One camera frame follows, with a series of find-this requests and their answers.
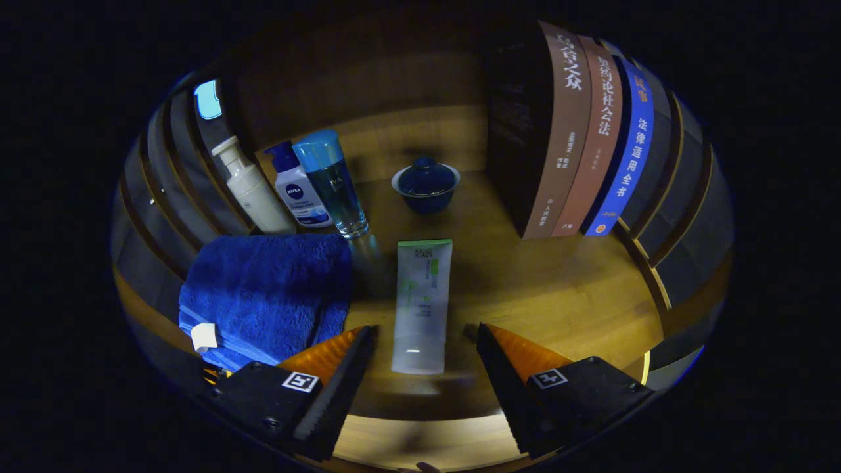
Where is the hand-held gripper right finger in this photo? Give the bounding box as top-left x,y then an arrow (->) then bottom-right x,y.
476,323 -> 656,461

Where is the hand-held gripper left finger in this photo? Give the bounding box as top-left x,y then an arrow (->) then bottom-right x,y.
209,325 -> 378,462

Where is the white green tube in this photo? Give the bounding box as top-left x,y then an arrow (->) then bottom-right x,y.
391,238 -> 454,376

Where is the wooden countertop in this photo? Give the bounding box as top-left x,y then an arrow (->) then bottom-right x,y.
113,164 -> 666,421

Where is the wooden cabinet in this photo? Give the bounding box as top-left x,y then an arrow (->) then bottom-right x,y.
110,13 -> 735,395

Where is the blue folded towel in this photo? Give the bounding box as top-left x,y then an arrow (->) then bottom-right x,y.
178,233 -> 355,373

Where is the white lotion bottle blue cap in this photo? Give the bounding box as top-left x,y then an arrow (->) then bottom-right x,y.
265,141 -> 334,229

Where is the teal glass bottle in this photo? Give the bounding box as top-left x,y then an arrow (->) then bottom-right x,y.
292,129 -> 370,240

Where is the white pump bottle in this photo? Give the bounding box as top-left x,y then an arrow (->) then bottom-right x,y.
210,135 -> 298,236

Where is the blue lidded tea bowl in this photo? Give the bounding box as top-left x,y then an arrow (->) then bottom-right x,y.
392,157 -> 461,215

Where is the dark brown book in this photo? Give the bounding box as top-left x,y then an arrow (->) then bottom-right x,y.
486,20 -> 593,240

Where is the reddish brown book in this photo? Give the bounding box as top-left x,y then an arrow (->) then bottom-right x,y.
551,34 -> 624,238

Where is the blue book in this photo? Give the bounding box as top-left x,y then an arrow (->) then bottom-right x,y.
583,56 -> 656,237

